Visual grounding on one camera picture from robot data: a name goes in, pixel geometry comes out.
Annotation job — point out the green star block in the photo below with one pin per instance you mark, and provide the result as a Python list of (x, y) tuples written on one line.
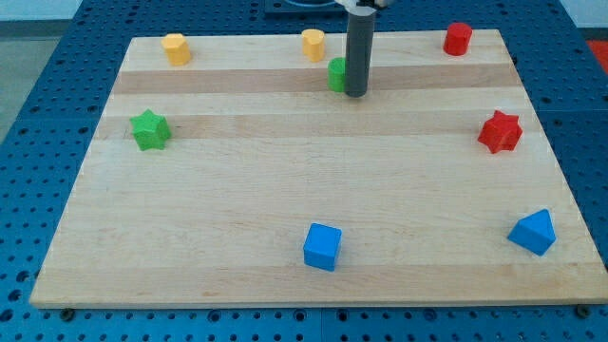
[(150, 131)]

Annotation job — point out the yellow hexagon block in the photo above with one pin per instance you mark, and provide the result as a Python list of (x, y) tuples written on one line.
[(176, 49)]

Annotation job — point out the red star block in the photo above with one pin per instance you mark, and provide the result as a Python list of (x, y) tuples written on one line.
[(501, 132)]

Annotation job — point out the wooden board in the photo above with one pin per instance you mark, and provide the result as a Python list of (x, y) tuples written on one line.
[(260, 149)]

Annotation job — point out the blue cube block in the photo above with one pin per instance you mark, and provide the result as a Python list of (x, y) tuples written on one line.
[(321, 247)]

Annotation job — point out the green cylinder block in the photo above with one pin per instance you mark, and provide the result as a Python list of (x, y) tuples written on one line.
[(336, 74)]

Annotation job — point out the yellow heart block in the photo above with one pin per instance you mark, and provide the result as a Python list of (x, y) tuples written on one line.
[(313, 44)]

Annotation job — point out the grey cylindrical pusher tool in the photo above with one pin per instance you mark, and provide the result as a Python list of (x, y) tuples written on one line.
[(360, 30)]

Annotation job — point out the red cylinder block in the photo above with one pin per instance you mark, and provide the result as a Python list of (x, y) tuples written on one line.
[(457, 39)]

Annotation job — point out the blue triangle block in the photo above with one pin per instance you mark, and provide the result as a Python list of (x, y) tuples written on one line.
[(534, 233)]

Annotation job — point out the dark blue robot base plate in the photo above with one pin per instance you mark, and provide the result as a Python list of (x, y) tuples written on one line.
[(300, 7)]

